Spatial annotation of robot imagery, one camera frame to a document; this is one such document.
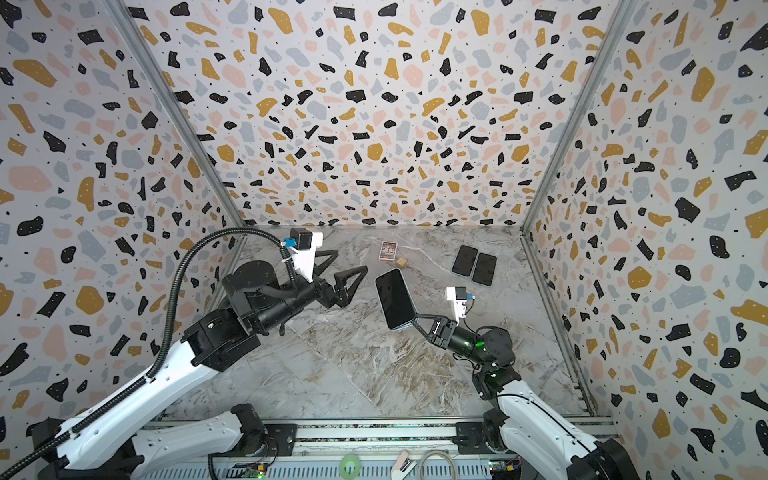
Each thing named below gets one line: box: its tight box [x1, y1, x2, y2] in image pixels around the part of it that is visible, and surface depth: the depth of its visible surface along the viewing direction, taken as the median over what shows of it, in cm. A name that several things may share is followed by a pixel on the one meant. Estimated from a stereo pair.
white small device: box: [391, 450, 417, 480], surface depth 70 cm
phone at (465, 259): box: [452, 245, 478, 277], surface depth 114 cm
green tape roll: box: [339, 454, 361, 480], surface depth 72 cm
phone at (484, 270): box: [472, 252, 497, 286], surface depth 112 cm
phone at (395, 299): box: [374, 268, 418, 331], surface depth 70 cm
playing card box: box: [378, 241, 398, 263], surface depth 115 cm
